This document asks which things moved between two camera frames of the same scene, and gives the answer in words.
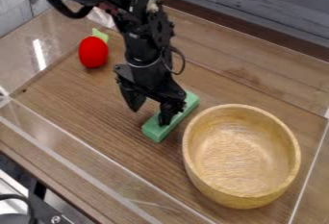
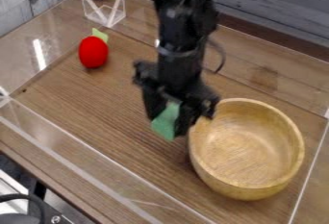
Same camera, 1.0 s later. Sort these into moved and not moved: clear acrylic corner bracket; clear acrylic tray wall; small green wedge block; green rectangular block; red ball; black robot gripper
Moved: green rectangular block; black robot gripper
Not moved: small green wedge block; red ball; clear acrylic tray wall; clear acrylic corner bracket
